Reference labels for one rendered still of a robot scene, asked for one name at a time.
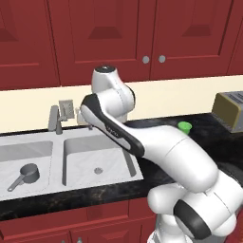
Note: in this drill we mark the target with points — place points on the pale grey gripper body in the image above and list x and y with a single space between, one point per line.
79 117

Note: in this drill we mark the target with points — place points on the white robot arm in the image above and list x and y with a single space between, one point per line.
177 152

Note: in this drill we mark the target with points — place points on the grey sink tap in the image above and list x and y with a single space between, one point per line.
54 120

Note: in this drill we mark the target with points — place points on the white double basin sink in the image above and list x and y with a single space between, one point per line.
82 158

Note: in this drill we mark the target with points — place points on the green cup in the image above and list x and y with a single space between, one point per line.
184 127

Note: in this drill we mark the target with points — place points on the narrow red drawer front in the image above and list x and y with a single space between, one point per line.
107 211
139 207

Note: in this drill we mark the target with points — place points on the round silver cupboard knob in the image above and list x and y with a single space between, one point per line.
145 59
162 59

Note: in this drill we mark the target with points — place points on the red base cupboard door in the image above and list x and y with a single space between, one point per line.
107 232
38 239
148 229

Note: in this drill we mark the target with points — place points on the wide red drawer front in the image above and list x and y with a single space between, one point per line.
41 223

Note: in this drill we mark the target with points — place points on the yellow and grey toaster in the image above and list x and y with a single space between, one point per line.
226 110

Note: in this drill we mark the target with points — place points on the grey wall outlet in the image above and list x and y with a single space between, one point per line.
66 107

